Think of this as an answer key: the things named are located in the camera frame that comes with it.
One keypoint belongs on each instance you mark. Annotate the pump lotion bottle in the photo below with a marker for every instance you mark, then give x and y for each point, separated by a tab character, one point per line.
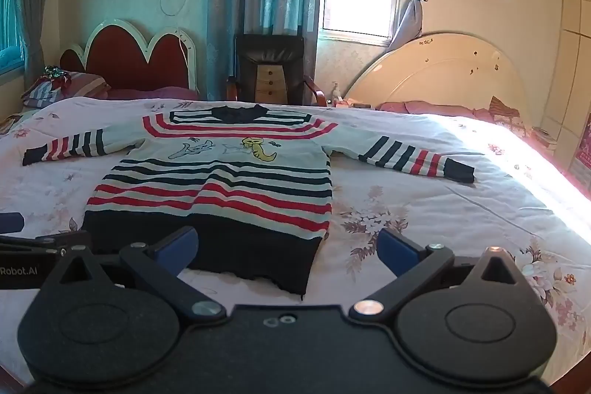
337	94

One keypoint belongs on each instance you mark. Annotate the shiny patterned bundle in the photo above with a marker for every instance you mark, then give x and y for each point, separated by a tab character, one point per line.
56	76

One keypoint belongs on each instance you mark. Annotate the brown patterned pillow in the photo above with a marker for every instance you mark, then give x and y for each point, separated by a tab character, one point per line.
508	114

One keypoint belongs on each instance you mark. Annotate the striped knit sweater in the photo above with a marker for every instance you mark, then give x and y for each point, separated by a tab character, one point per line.
217	191

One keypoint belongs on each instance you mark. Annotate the cream round headboard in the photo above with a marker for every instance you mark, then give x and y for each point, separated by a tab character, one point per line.
438	71

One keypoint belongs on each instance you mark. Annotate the floral white bed sheet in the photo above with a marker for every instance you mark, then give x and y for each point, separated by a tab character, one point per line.
415	204

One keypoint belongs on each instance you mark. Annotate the red scalloped headboard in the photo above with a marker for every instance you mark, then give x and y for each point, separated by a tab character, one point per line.
124	57

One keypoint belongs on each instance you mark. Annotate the red wall hanging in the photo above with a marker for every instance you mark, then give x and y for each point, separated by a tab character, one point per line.
581	154

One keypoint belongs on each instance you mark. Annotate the pink bed cover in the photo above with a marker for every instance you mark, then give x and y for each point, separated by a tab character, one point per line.
152	93

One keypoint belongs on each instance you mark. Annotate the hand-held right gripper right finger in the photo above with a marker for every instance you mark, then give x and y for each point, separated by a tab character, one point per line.
395	254

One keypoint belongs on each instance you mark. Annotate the black leather armchair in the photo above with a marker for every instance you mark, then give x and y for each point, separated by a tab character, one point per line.
270	50

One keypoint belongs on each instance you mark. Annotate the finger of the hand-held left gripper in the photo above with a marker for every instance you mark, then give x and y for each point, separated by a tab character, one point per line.
10	222

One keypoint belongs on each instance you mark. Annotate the striped pink pillow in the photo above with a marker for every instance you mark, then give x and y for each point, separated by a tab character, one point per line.
78	87

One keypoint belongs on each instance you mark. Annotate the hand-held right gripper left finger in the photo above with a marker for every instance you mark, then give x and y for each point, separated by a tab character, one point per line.
181	247

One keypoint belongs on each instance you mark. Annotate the cream wardrobe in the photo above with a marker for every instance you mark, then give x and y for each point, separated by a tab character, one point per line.
572	52

